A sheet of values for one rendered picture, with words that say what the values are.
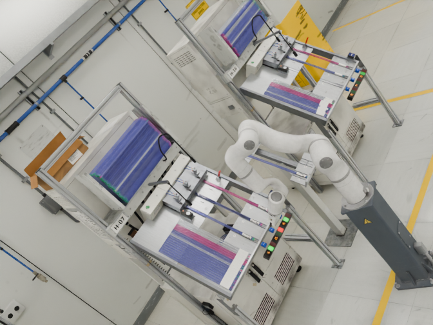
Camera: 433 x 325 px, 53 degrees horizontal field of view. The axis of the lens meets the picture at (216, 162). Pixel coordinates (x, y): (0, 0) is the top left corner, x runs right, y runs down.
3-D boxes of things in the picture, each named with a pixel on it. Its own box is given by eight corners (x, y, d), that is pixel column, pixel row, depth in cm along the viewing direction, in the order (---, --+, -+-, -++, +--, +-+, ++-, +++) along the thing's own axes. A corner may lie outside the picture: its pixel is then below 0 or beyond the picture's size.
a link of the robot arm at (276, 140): (330, 168, 220) (323, 153, 234) (339, 148, 214) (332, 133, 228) (235, 147, 215) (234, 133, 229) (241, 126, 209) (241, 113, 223)
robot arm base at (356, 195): (375, 179, 235) (357, 157, 228) (372, 205, 222) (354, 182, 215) (344, 189, 247) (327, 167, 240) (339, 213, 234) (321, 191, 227)
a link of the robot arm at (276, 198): (272, 198, 246) (265, 211, 242) (272, 186, 235) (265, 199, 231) (285, 204, 243) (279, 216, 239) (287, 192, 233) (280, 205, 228)
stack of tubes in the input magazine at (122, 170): (173, 143, 285) (144, 115, 275) (127, 203, 261) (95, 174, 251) (163, 146, 295) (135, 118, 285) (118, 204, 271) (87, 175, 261)
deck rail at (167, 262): (232, 297, 249) (232, 294, 244) (230, 300, 248) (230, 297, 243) (133, 243, 271) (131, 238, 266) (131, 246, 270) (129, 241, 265)
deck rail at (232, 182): (281, 206, 281) (282, 201, 276) (280, 208, 280) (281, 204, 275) (189, 164, 303) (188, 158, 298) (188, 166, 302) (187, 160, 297)
